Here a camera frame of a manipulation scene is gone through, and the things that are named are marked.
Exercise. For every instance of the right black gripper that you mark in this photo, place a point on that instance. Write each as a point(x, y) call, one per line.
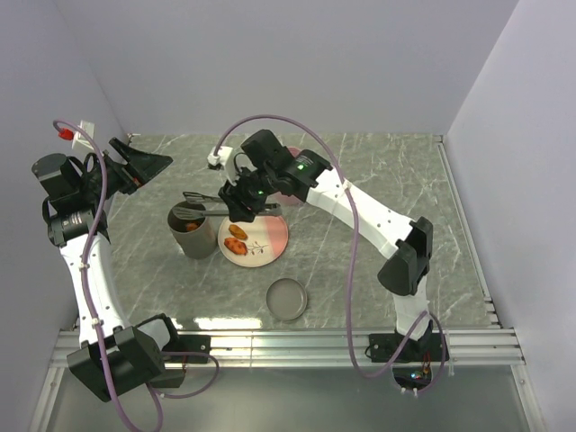
point(235, 200)

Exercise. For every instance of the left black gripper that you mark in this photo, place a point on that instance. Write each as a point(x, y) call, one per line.
point(139, 169)

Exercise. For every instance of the brown fried piece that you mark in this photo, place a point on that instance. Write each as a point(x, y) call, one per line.
point(237, 232)

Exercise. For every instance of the metal tongs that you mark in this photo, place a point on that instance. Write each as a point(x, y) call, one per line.
point(197, 206)

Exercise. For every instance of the red orange fried piece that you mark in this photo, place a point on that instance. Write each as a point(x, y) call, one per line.
point(236, 246)

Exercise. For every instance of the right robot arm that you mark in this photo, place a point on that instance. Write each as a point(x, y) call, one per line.
point(262, 166)

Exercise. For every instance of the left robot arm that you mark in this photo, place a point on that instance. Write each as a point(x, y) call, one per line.
point(133, 353)

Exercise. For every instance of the pink cylindrical container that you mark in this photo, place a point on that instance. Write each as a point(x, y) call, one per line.
point(286, 200)

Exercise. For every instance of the pink and cream plate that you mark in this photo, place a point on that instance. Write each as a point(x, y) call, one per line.
point(267, 240)

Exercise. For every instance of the grey cylindrical container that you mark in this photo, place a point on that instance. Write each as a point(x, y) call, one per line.
point(197, 244)

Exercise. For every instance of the grey round lid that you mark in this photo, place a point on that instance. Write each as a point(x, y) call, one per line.
point(286, 299)

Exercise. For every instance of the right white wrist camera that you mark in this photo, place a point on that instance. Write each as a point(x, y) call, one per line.
point(224, 161)

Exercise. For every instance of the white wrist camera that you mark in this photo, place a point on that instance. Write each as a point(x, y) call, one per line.
point(80, 136)
point(224, 161)

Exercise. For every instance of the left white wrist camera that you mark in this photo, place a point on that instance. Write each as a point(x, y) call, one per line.
point(80, 136)

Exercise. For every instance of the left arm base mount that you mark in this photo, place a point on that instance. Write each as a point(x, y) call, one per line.
point(187, 350)

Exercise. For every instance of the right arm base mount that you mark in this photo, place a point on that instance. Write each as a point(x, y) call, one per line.
point(418, 364)

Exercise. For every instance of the aluminium rail frame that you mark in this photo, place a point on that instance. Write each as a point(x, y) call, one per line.
point(304, 374)

